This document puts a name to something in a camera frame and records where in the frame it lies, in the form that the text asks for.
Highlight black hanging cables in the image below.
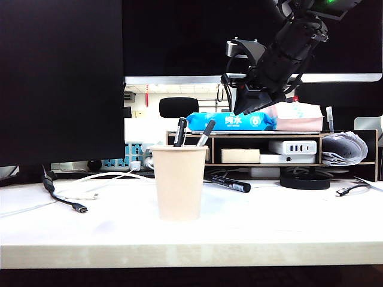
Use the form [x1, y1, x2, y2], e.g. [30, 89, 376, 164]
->
[217, 84, 233, 112]

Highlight pink tissue pack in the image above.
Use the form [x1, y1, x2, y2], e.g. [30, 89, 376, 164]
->
[270, 101, 324, 132]

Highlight rolled paper bundle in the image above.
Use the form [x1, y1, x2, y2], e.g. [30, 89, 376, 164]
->
[321, 133, 368, 167]

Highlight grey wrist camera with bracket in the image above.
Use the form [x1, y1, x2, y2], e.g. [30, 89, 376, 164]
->
[225, 37, 268, 66]

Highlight black pen with clip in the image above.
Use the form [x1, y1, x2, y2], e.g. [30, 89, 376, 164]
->
[173, 117, 189, 148]

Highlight beige paper cup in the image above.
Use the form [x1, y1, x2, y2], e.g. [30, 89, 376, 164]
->
[149, 145, 209, 222]

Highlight cream rectangular box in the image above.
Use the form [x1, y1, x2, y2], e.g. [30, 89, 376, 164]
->
[220, 148, 260, 164]

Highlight grey black pen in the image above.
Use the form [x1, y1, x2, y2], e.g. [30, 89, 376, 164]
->
[196, 120, 217, 148]

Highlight black computer monitor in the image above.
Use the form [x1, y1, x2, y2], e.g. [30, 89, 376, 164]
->
[0, 0, 126, 188]

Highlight dark background monitor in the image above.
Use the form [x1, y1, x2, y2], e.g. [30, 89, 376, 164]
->
[294, 83, 383, 132]

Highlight white background device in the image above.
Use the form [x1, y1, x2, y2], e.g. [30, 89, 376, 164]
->
[354, 115, 383, 141]

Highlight large silver-edged monitor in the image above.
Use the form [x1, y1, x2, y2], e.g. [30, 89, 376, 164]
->
[121, 0, 383, 86]

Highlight flat white box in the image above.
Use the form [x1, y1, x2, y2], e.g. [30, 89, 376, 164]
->
[259, 153, 317, 165]

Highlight blue socket power strip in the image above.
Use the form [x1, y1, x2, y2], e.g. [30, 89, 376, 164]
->
[100, 143, 154, 172]

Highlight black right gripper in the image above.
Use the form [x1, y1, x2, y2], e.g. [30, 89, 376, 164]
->
[220, 66, 288, 116]

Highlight clear capped pen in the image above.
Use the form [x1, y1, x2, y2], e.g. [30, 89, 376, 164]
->
[325, 106, 335, 134]

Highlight black chair headrest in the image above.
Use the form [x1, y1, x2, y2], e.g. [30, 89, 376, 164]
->
[159, 97, 200, 119]

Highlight thick black marker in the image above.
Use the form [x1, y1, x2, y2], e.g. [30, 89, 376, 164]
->
[204, 174, 251, 194]

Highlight white paper sheet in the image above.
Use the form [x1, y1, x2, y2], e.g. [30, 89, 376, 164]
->
[354, 176, 383, 193]

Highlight black round stand base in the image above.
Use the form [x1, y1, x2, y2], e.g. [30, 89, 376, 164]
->
[279, 166, 332, 191]

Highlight thin black plug cable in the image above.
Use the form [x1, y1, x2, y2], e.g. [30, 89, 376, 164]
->
[335, 182, 370, 197]

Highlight white multi-port charger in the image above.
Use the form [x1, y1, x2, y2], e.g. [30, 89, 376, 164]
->
[268, 140, 317, 156]

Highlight wooden desk organizer shelf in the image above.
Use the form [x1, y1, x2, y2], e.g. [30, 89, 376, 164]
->
[166, 129, 378, 182]

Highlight black USB-C cable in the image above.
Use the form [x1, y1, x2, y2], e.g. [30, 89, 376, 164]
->
[41, 170, 89, 214]

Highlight blue wet wipes pack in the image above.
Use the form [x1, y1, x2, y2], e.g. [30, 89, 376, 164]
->
[186, 112, 278, 132]

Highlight white power adapter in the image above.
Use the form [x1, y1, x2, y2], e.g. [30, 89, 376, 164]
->
[250, 167, 281, 179]

